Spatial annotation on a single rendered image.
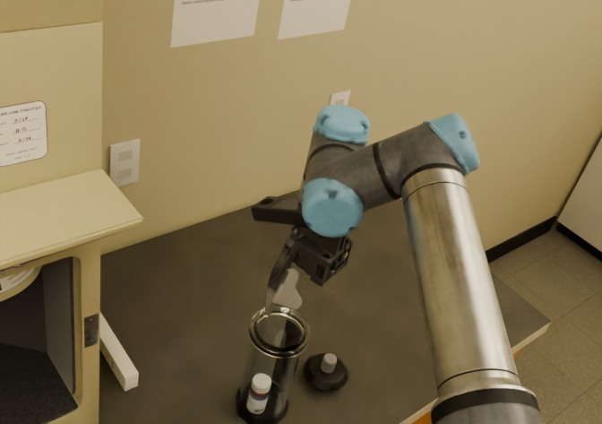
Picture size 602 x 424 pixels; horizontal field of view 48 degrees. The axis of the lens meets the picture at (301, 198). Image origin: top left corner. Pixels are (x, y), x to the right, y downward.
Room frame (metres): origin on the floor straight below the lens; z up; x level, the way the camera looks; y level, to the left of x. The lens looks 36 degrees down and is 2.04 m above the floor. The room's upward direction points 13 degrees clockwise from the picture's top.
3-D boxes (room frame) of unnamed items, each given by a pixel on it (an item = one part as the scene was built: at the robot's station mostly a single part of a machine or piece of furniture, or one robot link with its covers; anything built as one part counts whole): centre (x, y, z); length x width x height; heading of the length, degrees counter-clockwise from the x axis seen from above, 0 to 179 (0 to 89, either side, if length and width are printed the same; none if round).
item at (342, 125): (0.80, -0.03, 1.55); 0.09 x 0.08 x 0.11; 3
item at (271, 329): (0.81, -0.02, 1.06); 0.11 x 0.11 x 0.21
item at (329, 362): (0.91, -0.13, 0.97); 0.09 x 0.09 x 0.07
